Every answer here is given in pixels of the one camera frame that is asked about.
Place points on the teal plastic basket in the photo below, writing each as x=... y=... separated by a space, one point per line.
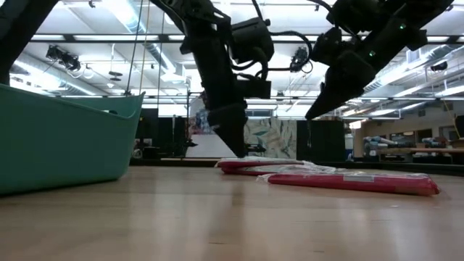
x=61 y=145

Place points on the black frame beam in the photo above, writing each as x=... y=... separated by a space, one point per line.
x=398 y=98
x=90 y=41

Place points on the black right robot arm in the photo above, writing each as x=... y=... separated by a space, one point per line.
x=398 y=18

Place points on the black room partition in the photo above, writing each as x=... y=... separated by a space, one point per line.
x=163 y=134

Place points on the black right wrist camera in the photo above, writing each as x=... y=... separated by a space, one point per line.
x=326 y=45

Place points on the marbled wall panel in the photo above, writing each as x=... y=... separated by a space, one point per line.
x=275 y=137

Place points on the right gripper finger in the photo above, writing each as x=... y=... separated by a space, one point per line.
x=337 y=98

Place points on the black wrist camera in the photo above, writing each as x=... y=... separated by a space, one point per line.
x=326 y=45
x=252 y=40

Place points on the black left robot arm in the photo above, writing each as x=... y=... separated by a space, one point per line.
x=197 y=9

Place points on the red popcorn bag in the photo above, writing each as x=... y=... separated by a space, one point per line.
x=246 y=171
x=250 y=164
x=362 y=185

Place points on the black table edge rail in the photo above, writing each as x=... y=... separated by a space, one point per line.
x=398 y=167

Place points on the silver ventilation duct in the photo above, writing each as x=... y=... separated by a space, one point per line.
x=159 y=54

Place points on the black frame-mounted camera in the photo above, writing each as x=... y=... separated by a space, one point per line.
x=63 y=58
x=299 y=59

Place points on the black cabinet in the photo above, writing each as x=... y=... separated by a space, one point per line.
x=322 y=141

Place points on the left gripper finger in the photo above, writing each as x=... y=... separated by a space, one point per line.
x=232 y=127

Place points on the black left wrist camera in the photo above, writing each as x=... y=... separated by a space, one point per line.
x=252 y=40

